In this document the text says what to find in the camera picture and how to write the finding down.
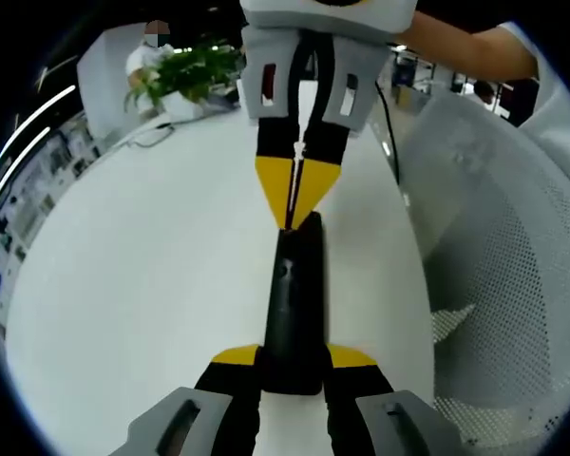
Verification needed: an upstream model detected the plant pot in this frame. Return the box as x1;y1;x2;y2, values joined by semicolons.
162;89;206;121

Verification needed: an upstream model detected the grey mesh office chair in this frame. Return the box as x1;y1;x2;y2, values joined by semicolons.
398;89;570;447

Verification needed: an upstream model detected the grey cable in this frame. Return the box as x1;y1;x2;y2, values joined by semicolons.
126;122;175;149

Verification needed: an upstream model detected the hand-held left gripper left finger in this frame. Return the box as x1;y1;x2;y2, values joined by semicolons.
106;344;262;456

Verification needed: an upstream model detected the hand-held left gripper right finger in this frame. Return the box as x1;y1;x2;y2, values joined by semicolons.
321;344;471;456

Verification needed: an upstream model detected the black cable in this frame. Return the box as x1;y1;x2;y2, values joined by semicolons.
373;79;401;187

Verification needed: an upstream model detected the green potted plant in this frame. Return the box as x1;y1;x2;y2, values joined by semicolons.
124;45;246;113

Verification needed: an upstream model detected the black remote control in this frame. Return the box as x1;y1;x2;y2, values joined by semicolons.
260;211;333;396

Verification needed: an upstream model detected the person's white shirt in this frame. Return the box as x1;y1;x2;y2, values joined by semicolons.
503;22;570;143

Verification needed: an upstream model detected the long ceiling light strip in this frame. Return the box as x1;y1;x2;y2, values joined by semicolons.
0;125;51;225
0;84;78;163

